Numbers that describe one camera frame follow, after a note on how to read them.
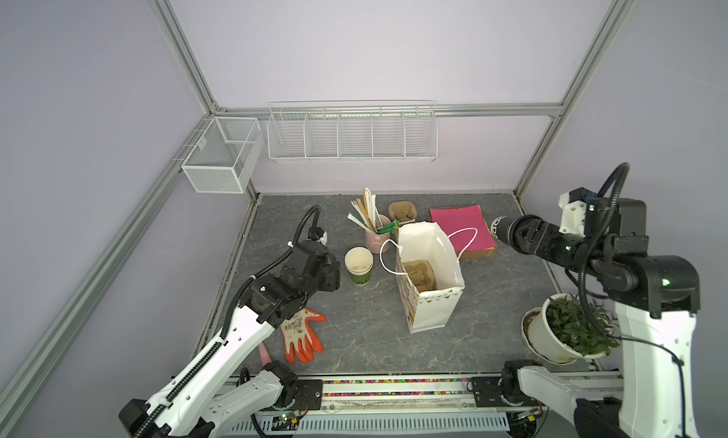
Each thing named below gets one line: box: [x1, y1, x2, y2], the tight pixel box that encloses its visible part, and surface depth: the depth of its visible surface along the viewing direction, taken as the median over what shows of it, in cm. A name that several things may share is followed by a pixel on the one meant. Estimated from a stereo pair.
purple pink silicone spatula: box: [257, 341, 273, 367], surface depth 80 cm
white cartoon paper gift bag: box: [395, 221, 466, 334], surface depth 78 cm
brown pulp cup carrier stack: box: [387, 200, 418, 225], surface depth 114 cm
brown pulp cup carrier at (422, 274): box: [401, 259, 437, 292], surface depth 95 cm
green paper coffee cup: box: [344, 246, 374, 286], surface depth 90 cm
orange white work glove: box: [280, 308, 328, 365], surface depth 84 cm
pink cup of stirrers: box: [346, 187, 416, 255], surface depth 98 cm
